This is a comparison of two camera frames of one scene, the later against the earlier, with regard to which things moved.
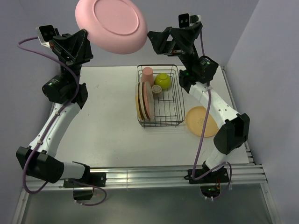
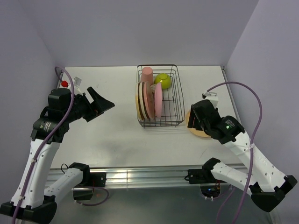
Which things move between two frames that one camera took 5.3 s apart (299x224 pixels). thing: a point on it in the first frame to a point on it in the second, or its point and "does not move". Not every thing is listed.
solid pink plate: [116, 26] to [158, 100]
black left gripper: [76, 47] to [96, 108]
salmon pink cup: [147, 75] does not move
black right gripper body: [186, 55] to [198, 124]
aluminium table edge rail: [156, 177] does not move
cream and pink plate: [142, 101] does not move
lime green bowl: [163, 80] does not move
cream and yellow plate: [137, 101] does not move
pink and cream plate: [148, 100] does not move
